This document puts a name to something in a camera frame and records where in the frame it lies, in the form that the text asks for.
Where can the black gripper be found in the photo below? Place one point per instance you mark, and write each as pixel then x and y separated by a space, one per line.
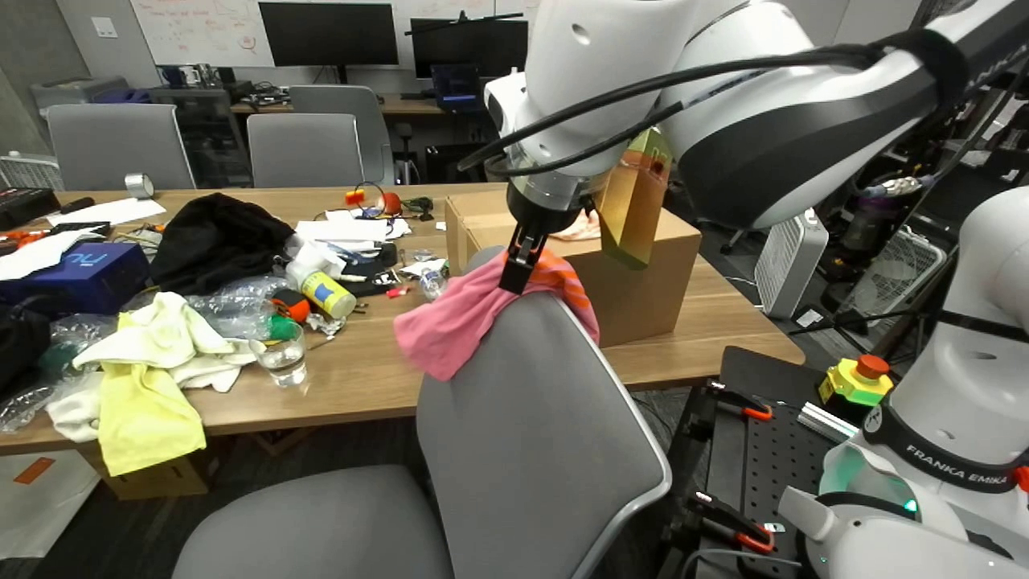
pixel 542 209

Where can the pink t-shirt orange print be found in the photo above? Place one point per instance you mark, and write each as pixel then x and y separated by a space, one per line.
pixel 452 322

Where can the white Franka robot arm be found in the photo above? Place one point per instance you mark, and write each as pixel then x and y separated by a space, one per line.
pixel 623 51

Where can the brown cardboard box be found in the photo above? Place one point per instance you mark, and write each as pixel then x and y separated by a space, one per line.
pixel 645 293

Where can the dark blue box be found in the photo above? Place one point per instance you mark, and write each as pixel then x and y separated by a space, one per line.
pixel 81 277

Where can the small orange tool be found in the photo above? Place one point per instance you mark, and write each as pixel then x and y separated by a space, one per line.
pixel 370 200

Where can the white paper sheets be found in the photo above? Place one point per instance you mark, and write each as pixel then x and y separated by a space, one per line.
pixel 109 213
pixel 341 234

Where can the green yellow bottle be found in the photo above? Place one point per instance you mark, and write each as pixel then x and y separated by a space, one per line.
pixel 327 293

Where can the wooden office desk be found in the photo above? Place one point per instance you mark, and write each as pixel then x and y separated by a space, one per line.
pixel 407 108

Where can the gray office chair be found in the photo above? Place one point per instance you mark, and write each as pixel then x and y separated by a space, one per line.
pixel 308 150
pixel 534 483
pixel 118 146
pixel 370 118

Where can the black computer monitor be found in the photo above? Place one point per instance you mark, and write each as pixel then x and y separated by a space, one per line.
pixel 327 33
pixel 460 47

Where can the clear glass cup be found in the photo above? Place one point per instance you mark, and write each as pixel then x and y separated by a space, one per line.
pixel 284 364

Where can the white ribbed space heater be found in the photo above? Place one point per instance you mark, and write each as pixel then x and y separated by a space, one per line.
pixel 793 268

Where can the clear plastic bag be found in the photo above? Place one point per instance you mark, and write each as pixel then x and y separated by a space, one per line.
pixel 244 308

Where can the black garment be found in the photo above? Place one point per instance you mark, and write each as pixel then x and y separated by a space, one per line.
pixel 220 242

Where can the yellow red emergency stop button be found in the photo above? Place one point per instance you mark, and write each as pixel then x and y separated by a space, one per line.
pixel 858 381

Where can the cream white cloth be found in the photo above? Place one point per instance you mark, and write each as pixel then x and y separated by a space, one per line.
pixel 162 333

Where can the white mesh basket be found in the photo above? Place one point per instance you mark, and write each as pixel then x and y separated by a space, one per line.
pixel 901 274

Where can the small silver object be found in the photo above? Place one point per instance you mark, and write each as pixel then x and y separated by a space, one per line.
pixel 140 185

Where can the yellow t-shirt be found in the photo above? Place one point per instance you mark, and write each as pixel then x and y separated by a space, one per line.
pixel 147 423

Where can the black bag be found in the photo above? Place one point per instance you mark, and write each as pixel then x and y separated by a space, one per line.
pixel 20 343

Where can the white sheet orange tape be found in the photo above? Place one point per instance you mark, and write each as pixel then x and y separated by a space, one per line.
pixel 44 503

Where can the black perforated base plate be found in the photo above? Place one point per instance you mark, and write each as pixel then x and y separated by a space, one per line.
pixel 752 460

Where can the white wall whiteboard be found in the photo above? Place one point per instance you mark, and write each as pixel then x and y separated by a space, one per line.
pixel 199 33

